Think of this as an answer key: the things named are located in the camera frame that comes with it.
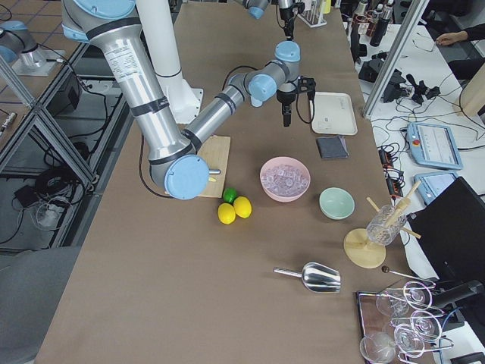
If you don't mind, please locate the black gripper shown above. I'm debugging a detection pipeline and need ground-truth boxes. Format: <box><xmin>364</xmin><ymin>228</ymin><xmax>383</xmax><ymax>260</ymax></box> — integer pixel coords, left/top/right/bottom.
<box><xmin>278</xmin><ymin>3</ymin><xmax>298</xmax><ymax>37</ymax></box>
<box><xmin>277</xmin><ymin>83</ymin><xmax>296</xmax><ymax>127</ymax></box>

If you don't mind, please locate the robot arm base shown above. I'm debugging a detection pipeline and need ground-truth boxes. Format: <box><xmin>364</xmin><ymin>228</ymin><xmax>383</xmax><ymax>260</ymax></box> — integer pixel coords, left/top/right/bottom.
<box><xmin>1</xmin><ymin>20</ymin><xmax>55</xmax><ymax>77</ymax></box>

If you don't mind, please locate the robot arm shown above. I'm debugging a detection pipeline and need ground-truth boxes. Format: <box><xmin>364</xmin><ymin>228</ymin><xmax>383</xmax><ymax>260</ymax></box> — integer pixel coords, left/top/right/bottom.
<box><xmin>61</xmin><ymin>1</ymin><xmax>300</xmax><ymax>199</ymax></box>
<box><xmin>236</xmin><ymin>0</ymin><xmax>305</xmax><ymax>40</ymax></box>

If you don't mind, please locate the white cup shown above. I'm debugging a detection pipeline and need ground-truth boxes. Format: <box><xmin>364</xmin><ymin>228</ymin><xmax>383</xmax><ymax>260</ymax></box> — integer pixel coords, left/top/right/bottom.
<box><xmin>301</xmin><ymin>0</ymin><xmax>311</xmax><ymax>11</ymax></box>

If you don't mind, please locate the blue cup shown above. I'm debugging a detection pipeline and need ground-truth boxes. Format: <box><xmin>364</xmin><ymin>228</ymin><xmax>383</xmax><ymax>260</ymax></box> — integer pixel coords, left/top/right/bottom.
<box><xmin>250</xmin><ymin>96</ymin><xmax>263</xmax><ymax>108</ymax></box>

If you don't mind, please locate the yellow-green cup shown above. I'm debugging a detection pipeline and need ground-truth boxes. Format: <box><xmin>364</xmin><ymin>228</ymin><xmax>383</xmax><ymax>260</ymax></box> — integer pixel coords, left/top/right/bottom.
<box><xmin>321</xmin><ymin>0</ymin><xmax>331</xmax><ymax>14</ymax></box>

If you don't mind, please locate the pile of clear ice cubes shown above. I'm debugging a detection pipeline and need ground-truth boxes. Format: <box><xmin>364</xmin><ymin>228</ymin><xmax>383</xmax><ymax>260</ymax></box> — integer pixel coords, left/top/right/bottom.
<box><xmin>261</xmin><ymin>164</ymin><xmax>310</xmax><ymax>197</ymax></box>

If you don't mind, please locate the wooden cup stand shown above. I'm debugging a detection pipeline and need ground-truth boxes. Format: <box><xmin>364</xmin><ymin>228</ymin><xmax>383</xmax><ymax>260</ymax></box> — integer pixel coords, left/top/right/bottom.
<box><xmin>344</xmin><ymin>181</ymin><xmax>421</xmax><ymax>268</ymax></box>

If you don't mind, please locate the steel ice scoop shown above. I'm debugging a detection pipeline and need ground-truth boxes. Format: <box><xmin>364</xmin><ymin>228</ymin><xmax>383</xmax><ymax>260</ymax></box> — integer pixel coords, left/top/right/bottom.
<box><xmin>273</xmin><ymin>262</ymin><xmax>341</xmax><ymax>293</ymax></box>

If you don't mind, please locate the cream rabbit tray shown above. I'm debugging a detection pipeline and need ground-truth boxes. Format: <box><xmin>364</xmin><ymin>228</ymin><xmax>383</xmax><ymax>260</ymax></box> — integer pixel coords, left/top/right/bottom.
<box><xmin>311</xmin><ymin>92</ymin><xmax>358</xmax><ymax>136</ymax></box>

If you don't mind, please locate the grey folded cloth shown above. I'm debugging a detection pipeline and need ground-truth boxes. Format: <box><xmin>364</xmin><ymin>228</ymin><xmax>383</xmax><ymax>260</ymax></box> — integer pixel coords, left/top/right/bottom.
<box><xmin>316</xmin><ymin>136</ymin><xmax>349</xmax><ymax>159</ymax></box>

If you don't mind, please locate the pink bowl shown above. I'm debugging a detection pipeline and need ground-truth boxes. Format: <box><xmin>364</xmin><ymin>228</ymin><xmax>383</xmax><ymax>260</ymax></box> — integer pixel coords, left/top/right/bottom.
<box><xmin>259</xmin><ymin>156</ymin><xmax>311</xmax><ymax>202</ymax></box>

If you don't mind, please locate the wooden cutting board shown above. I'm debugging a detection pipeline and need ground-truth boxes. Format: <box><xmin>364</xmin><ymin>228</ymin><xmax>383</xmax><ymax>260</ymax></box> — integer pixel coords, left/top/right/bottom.
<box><xmin>163</xmin><ymin>135</ymin><xmax>232</xmax><ymax>199</ymax></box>

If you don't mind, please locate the green lime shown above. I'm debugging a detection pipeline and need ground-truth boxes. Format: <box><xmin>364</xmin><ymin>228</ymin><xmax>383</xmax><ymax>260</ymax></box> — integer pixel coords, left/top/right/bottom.
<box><xmin>223</xmin><ymin>187</ymin><xmax>238</xmax><ymax>204</ymax></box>

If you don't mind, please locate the upper yellow lemon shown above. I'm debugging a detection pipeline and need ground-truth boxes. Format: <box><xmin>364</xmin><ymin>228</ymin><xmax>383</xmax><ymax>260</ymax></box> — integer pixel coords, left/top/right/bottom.
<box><xmin>233</xmin><ymin>196</ymin><xmax>252</xmax><ymax>218</ymax></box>

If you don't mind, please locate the yellow lemon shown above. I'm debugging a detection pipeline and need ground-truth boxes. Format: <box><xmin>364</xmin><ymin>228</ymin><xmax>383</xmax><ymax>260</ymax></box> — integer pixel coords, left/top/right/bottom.
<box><xmin>233</xmin><ymin>196</ymin><xmax>252</xmax><ymax>218</ymax></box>
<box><xmin>217</xmin><ymin>202</ymin><xmax>236</xmax><ymax>224</ymax></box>

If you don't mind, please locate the green bowl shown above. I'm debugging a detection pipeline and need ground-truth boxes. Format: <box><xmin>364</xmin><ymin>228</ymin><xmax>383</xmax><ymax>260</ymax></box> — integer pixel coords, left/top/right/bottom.
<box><xmin>319</xmin><ymin>187</ymin><xmax>355</xmax><ymax>220</ymax></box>

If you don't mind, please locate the lower yellow lemon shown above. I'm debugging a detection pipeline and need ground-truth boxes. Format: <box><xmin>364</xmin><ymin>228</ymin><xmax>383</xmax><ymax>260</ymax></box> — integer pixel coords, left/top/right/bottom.
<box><xmin>217</xmin><ymin>202</ymin><xmax>236</xmax><ymax>224</ymax></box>

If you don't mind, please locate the clear glass on stand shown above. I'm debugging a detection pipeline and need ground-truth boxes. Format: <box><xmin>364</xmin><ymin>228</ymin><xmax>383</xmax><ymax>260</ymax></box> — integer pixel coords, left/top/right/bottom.
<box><xmin>366</xmin><ymin>205</ymin><xmax>406</xmax><ymax>246</ymax></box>

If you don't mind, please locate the blue teach pendant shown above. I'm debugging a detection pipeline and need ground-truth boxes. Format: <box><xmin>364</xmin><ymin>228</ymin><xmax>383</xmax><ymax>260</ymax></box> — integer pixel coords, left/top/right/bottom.
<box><xmin>406</xmin><ymin>122</ymin><xmax>463</xmax><ymax>171</ymax></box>

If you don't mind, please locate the wine glass upper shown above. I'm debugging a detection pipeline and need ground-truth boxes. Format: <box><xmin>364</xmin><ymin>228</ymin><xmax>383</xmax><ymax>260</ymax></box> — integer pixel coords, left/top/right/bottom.
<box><xmin>376</xmin><ymin>281</ymin><xmax>432</xmax><ymax>318</ymax></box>

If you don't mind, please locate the wine glass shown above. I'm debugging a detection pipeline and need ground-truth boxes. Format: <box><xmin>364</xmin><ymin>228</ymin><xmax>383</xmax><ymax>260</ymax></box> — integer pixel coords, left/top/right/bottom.
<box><xmin>390</xmin><ymin>310</ymin><xmax>443</xmax><ymax>342</ymax></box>
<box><xmin>376</xmin><ymin>281</ymin><xmax>432</xmax><ymax>318</ymax></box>
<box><xmin>360</xmin><ymin>324</ymin><xmax>425</xmax><ymax>363</ymax></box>

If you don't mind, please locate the black glass rack tray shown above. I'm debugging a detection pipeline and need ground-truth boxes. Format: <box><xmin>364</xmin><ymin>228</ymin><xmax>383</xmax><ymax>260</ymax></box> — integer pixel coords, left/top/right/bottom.
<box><xmin>356</xmin><ymin>292</ymin><xmax>454</xmax><ymax>363</ymax></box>

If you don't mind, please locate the wine glass near front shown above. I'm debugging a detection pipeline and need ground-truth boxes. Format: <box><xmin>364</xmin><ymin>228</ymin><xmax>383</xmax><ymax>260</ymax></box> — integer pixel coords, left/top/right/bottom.
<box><xmin>360</xmin><ymin>324</ymin><xmax>425</xmax><ymax>363</ymax></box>

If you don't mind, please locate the wine glass middle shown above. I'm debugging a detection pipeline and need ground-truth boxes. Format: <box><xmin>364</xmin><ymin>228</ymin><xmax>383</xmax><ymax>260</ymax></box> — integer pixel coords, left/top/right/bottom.
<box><xmin>390</xmin><ymin>310</ymin><xmax>443</xmax><ymax>342</ymax></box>

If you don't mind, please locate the white wire cup rack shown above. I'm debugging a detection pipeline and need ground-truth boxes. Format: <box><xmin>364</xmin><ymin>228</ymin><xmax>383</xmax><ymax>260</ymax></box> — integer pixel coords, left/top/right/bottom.
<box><xmin>298</xmin><ymin>0</ymin><xmax>327</xmax><ymax>28</ymax></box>

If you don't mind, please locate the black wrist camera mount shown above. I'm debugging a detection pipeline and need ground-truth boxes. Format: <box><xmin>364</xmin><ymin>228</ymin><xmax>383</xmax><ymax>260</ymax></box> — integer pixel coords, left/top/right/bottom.
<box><xmin>296</xmin><ymin>76</ymin><xmax>316</xmax><ymax>102</ymax></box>

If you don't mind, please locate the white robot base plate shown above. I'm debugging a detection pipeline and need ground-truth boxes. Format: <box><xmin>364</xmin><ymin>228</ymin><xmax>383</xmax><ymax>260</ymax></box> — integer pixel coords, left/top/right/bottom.
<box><xmin>164</xmin><ymin>77</ymin><xmax>204</xmax><ymax>124</ymax></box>

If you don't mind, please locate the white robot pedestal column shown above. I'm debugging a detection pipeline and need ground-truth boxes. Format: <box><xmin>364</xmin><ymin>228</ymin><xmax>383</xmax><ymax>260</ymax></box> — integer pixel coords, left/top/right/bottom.
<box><xmin>136</xmin><ymin>0</ymin><xmax>182</xmax><ymax>78</ymax></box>

